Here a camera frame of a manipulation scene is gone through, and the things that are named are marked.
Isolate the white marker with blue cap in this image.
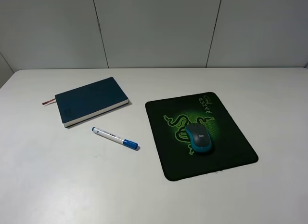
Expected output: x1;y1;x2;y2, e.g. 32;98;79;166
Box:
92;127;138;150

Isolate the grey and teal computer mouse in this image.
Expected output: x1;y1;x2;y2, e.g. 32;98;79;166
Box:
185;123;212;154

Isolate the black green snake mouse pad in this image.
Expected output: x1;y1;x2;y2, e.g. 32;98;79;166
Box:
145;92;258;181

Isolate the dark blue hardcover notebook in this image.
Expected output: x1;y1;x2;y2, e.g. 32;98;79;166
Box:
42;77;129;128

